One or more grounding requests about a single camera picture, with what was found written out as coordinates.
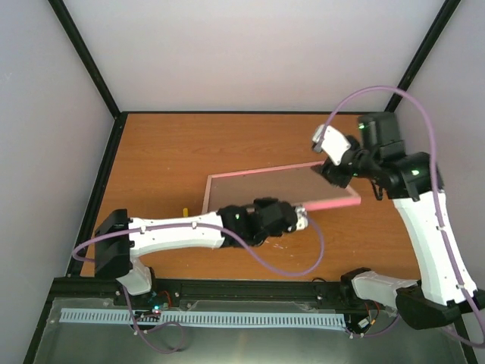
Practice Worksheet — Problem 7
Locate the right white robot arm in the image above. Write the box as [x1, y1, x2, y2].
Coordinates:
[312, 112, 484, 330]

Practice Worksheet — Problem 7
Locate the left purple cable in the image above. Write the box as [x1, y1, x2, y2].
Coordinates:
[71, 216, 325, 353]

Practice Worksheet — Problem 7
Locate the metal base plate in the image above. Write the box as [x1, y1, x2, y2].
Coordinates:
[33, 299, 466, 364]

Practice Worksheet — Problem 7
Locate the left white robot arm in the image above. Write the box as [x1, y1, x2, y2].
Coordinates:
[94, 198, 308, 306]

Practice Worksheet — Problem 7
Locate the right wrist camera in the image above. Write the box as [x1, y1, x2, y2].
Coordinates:
[311, 124, 351, 165]

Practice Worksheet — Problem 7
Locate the light blue cable duct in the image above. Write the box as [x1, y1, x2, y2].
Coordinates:
[58, 308, 346, 331]

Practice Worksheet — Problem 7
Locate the black aluminium rail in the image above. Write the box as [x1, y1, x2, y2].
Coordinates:
[48, 278, 376, 311]

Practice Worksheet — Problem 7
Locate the pink picture frame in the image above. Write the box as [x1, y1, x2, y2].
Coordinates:
[202, 162, 361, 213]

